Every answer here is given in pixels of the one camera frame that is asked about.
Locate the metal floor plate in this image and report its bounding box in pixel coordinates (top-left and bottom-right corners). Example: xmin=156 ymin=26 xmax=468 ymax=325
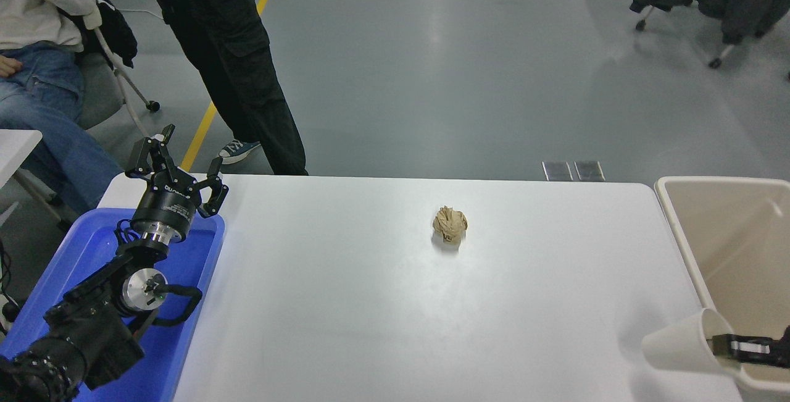
xmin=542 ymin=161 xmax=573 ymax=182
xmin=574 ymin=161 xmax=605 ymax=182

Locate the grey wheeled chair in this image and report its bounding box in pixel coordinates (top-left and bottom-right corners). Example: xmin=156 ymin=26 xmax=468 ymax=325
xmin=77 ymin=1 xmax=161 ymax=137

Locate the large pale plastic bin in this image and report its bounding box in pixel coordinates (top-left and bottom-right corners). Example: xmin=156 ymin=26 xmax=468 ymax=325
xmin=654 ymin=175 xmax=790 ymax=398

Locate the black jacket on chair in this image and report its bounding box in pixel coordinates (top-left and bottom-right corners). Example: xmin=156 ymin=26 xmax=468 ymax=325
xmin=62 ymin=0 xmax=138 ymax=69

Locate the black cable bundle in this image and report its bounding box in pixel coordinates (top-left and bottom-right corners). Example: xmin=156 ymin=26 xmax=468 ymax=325
xmin=0 ymin=240 xmax=23 ymax=330

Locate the blue plastic tray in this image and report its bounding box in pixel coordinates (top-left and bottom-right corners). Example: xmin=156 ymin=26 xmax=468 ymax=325
xmin=0 ymin=207 xmax=226 ymax=402

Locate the small white side table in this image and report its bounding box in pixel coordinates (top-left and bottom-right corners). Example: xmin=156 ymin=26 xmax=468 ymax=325
xmin=0 ymin=129 xmax=76 ymax=231

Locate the seated person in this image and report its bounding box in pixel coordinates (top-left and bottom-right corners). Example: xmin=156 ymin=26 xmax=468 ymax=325
xmin=0 ymin=0 xmax=124 ymax=214

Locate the crumpled tan paper ball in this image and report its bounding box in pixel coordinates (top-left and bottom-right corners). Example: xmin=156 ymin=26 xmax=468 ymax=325
xmin=432 ymin=206 xmax=468 ymax=245

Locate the white paper cup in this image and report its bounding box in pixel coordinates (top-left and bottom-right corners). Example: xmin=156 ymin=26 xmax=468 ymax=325
xmin=641 ymin=308 xmax=741 ymax=374

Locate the standing person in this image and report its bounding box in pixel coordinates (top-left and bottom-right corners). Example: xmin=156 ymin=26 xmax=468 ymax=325
xmin=131 ymin=0 xmax=308 ymax=176

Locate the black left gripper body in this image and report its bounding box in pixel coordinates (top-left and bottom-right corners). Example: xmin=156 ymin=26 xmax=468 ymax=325
xmin=130 ymin=173 xmax=202 ymax=233

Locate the white wheeled rack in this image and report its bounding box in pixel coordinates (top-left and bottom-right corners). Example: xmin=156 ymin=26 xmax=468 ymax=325
xmin=634 ymin=7 xmax=790 ymax=82

